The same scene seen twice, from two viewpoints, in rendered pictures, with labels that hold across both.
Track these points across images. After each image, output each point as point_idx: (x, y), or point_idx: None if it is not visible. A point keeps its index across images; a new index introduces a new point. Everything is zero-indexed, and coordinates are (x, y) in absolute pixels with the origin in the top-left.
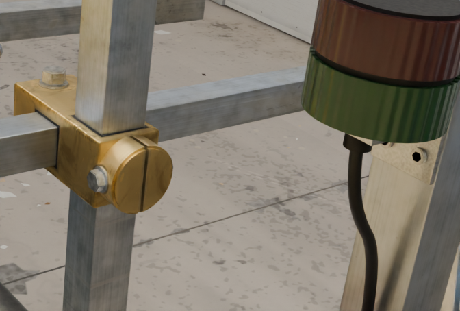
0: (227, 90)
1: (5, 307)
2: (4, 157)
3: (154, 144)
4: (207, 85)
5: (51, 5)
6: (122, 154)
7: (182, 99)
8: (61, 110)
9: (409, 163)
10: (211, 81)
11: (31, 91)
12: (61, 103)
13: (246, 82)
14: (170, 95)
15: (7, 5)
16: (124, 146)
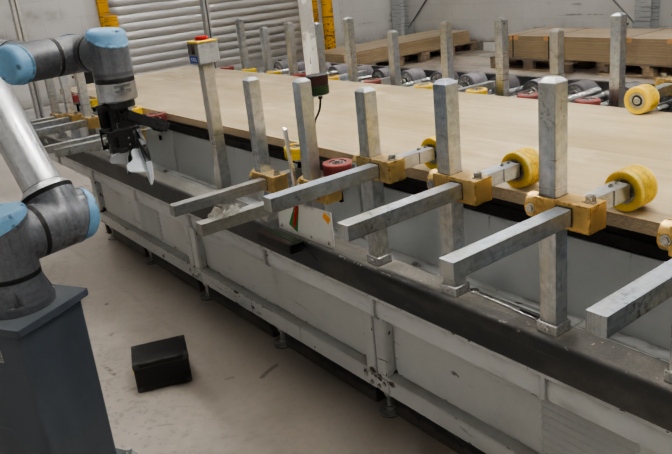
0: (332, 175)
1: (424, 284)
2: None
3: (356, 153)
4: (340, 175)
5: (419, 194)
6: None
7: (349, 170)
8: (385, 154)
9: None
10: (338, 177)
11: (397, 156)
12: (386, 155)
13: (324, 179)
14: (353, 170)
15: (439, 190)
16: None
